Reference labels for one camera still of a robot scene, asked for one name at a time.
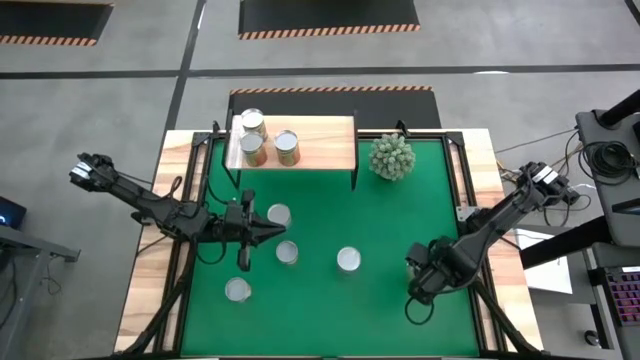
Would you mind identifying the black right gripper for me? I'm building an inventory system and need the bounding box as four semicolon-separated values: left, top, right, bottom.
405;239;471;304

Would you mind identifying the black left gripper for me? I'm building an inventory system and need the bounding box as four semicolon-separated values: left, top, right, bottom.
222;188;287;272

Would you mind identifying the peaches label tin can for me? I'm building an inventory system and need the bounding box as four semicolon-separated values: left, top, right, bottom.
266;202;293;230

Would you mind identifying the berries label tin can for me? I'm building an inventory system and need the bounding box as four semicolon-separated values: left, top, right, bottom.
275;240;300;266

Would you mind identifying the silver tin can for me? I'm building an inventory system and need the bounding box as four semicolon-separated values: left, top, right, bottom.
224;276;253;304

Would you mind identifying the green label tin can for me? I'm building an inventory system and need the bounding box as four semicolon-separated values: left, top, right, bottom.
336;246;363;276

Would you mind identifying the apple label tin can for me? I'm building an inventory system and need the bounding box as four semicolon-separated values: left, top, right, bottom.
239;130;269;168

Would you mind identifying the yellow label tin can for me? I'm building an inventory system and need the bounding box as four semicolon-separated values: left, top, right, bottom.
273;129;302;168

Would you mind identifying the orange label tin can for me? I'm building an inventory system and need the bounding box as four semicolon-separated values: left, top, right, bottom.
240;107;269;142

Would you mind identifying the wooden shelf with black legs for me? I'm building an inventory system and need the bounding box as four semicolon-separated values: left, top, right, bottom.
222;113;362;192

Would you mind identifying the green table mat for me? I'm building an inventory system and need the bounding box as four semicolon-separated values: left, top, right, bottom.
180;139;480;357

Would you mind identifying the white paper sheet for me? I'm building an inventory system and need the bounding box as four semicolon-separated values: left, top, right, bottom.
514;228;574;295

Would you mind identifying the artificial potted succulent plant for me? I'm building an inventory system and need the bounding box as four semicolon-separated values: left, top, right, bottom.
368;132;417;182

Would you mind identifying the black metal beam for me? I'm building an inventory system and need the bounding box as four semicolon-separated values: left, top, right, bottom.
519;214;617;270

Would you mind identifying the black hazard-striped floor mat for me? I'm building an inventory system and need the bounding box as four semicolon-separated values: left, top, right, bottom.
0;0;115;47
238;0;422;41
228;85;443;130

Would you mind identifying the black computer keyboard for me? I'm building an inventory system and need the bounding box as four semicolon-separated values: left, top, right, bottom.
602;266;640;329

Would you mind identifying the grey metal trolley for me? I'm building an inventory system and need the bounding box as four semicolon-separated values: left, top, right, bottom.
0;223;81;360

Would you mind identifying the black aluminium rig frame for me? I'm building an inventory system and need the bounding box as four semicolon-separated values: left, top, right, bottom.
113;119;546;360

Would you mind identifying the coiled black cable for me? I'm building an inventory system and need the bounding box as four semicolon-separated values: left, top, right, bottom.
579;141;640;187

